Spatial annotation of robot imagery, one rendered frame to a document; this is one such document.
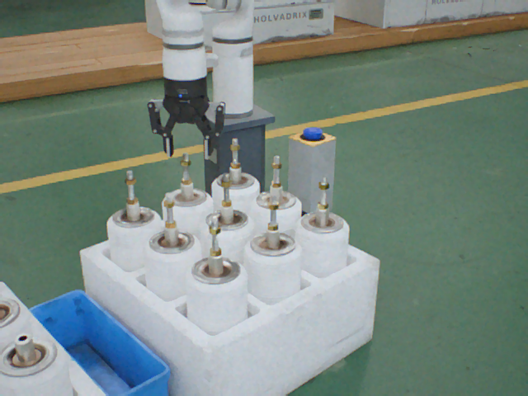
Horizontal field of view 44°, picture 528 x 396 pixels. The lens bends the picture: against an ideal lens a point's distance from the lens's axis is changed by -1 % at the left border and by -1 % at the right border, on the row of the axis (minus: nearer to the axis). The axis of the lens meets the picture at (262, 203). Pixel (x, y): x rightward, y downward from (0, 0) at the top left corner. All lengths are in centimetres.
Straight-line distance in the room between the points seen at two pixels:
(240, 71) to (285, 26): 185
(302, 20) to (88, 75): 112
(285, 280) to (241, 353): 14
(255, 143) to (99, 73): 145
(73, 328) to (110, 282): 15
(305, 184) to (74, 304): 52
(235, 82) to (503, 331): 77
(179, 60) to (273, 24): 218
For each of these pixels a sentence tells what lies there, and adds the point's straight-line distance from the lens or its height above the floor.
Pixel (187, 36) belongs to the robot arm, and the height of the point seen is 56.
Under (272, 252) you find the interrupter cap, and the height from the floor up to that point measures 25.
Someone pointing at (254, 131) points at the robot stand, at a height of 27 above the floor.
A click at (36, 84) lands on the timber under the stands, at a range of 283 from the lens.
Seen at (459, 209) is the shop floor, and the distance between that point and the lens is 183.
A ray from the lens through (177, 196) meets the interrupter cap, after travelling 125.
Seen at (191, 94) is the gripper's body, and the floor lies 46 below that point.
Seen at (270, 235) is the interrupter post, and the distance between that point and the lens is 106.
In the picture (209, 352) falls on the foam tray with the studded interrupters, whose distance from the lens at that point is 97.
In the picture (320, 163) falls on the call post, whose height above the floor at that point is 27.
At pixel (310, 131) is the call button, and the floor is 33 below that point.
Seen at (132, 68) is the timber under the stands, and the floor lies 7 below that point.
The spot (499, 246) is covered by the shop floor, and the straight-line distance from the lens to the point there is 168.
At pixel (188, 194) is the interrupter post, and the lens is 123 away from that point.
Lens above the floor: 79
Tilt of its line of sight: 26 degrees down
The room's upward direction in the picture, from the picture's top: straight up
